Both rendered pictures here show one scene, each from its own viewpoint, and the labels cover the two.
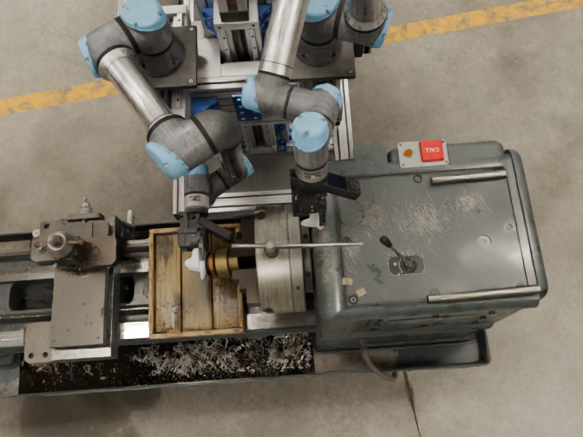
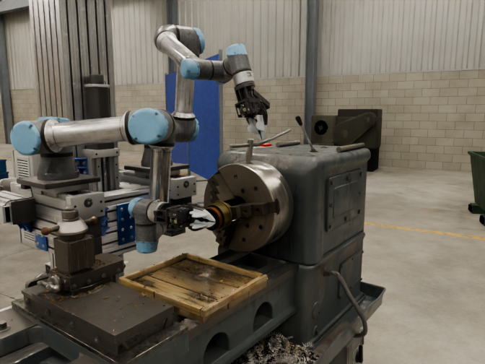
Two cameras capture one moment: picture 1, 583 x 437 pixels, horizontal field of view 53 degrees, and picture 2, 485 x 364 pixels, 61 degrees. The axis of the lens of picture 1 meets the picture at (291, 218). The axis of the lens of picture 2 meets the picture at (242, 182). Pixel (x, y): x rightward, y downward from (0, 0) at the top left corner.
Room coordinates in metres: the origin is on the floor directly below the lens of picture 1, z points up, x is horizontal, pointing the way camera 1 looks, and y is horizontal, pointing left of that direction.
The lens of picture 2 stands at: (-0.35, 1.26, 1.41)
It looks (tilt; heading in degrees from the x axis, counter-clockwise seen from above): 10 degrees down; 304
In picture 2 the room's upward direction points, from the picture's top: straight up
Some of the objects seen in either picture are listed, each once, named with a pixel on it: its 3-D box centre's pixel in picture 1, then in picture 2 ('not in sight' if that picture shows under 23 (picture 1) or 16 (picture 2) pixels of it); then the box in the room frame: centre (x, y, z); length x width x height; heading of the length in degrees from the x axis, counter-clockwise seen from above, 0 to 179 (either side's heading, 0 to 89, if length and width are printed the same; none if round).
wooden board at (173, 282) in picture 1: (196, 280); (193, 282); (0.46, 0.33, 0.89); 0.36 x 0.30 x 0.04; 177
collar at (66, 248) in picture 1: (59, 243); (71, 225); (0.56, 0.68, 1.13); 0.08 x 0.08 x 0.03
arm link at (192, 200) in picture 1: (196, 205); (160, 211); (0.64, 0.28, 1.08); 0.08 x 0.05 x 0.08; 87
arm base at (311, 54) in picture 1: (317, 36); (156, 154); (1.09, -0.15, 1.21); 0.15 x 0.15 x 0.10
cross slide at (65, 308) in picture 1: (81, 278); (89, 302); (0.49, 0.68, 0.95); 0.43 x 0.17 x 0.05; 177
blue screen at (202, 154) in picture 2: not in sight; (188, 124); (5.21, -5.05, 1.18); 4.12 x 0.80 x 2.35; 146
